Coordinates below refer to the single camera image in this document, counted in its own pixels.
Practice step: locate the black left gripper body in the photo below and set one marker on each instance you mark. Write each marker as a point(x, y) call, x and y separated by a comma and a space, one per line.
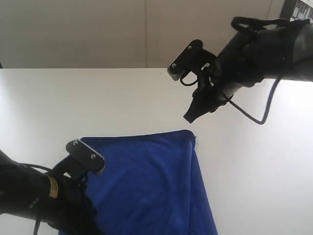
point(72, 211)

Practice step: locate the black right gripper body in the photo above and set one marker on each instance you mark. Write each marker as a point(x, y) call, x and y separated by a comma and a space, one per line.
point(220, 77)

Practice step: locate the blue towel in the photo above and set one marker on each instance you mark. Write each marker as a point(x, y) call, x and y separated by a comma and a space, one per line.
point(151, 185)

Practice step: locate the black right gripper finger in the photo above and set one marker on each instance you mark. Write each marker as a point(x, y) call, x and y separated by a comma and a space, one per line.
point(196, 110)

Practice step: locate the dark window frame post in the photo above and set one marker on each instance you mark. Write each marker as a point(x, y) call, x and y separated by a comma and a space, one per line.
point(288, 9)

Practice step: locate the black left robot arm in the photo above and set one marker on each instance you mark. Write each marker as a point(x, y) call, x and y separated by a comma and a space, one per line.
point(26, 192)

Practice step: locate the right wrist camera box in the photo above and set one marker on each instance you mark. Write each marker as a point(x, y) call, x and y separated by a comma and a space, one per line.
point(191, 59)

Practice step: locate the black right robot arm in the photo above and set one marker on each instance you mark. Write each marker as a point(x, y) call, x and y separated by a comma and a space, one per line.
point(276, 49)

